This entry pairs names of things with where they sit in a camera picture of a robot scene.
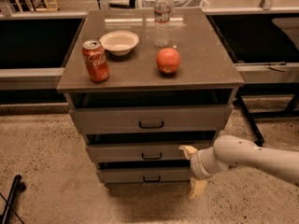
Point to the grey drawer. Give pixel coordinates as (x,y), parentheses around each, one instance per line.
(144,175)
(150,119)
(141,151)

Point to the grey bottom drawer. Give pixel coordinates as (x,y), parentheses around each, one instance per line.
(144,175)

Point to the black stand leg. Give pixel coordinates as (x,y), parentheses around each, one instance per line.
(16,188)

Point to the grey middle drawer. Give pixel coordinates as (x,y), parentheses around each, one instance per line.
(141,151)

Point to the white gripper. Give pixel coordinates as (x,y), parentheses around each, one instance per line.
(196,165)

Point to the clear plastic water bottle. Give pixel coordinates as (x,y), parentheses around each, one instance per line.
(162,12)

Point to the grey drawer cabinet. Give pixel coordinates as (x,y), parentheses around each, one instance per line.
(153,98)

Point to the red apple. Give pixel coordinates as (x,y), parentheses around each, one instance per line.
(168,60)

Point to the white wire basket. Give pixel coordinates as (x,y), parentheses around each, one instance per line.
(177,3)

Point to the black table frame leg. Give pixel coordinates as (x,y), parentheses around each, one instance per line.
(289,111)

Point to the grey metal rail table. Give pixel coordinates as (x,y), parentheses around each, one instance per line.
(31,78)

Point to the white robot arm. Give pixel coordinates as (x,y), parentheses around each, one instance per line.
(230,152)

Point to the grey top drawer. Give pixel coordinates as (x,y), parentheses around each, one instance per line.
(150,119)

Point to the red cola can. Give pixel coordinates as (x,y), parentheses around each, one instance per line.
(95,60)

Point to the white paper bowl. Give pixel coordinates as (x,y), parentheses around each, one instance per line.
(119,43)

